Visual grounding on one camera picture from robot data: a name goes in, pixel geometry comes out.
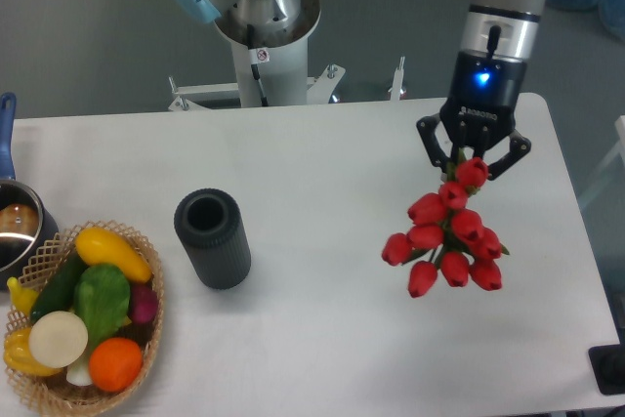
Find green lettuce leaf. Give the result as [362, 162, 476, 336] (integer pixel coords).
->
[73, 264, 130, 353]

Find yellow banana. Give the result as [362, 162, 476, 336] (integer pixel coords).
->
[6, 277, 39, 316]

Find red tulip bouquet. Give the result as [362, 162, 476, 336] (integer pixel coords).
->
[381, 151, 509, 298]

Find white leek stalk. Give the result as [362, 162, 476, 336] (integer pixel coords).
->
[65, 352, 93, 387]

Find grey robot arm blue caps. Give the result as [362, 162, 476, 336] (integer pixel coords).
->
[175, 0, 546, 179]

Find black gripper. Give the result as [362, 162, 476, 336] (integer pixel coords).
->
[416, 52, 531, 181]

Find black device at table edge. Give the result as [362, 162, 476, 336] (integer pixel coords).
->
[588, 345, 624, 396]

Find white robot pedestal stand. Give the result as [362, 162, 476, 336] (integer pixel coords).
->
[167, 0, 407, 112]

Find yellow squash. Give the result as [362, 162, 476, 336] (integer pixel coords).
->
[74, 227, 152, 283]

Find blue handled saucepan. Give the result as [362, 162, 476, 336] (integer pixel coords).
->
[1, 92, 58, 292]

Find woven wicker basket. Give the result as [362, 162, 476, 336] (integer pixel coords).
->
[5, 221, 165, 416]

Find purple red onion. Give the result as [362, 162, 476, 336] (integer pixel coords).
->
[128, 284, 159, 324]

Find yellow bell pepper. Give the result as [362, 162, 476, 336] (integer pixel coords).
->
[3, 327, 63, 377]

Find dark green cucumber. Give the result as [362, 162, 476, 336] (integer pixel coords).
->
[29, 252, 88, 323]

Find orange fruit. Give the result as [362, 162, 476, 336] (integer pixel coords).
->
[89, 338, 143, 393]

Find white onion half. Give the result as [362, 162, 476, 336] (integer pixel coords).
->
[28, 311, 88, 368]

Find dark grey ribbed vase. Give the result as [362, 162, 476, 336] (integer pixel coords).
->
[174, 188, 251, 290]

